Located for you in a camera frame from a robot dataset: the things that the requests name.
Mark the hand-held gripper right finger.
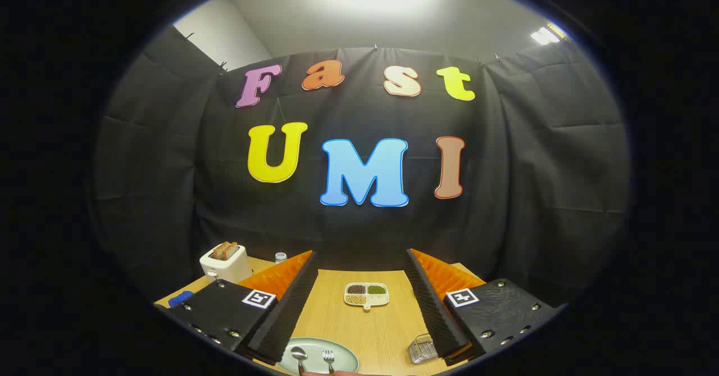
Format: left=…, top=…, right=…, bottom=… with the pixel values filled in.
left=404, top=248, right=562, bottom=366

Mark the metal wire basket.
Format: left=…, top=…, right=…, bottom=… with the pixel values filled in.
left=407, top=334, right=439, bottom=364

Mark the light green plate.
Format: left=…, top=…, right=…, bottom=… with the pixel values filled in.
left=278, top=337, right=360, bottom=375

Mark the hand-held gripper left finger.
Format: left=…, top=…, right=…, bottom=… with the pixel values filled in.
left=166, top=251, right=318, bottom=365

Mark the white toaster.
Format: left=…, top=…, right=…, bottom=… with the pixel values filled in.
left=199, top=242, right=253, bottom=284

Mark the small ceiling light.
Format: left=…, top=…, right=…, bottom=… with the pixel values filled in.
left=531, top=23, right=568, bottom=45

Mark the white divided dish of beans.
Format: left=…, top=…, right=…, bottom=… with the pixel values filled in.
left=344, top=282, right=389, bottom=311

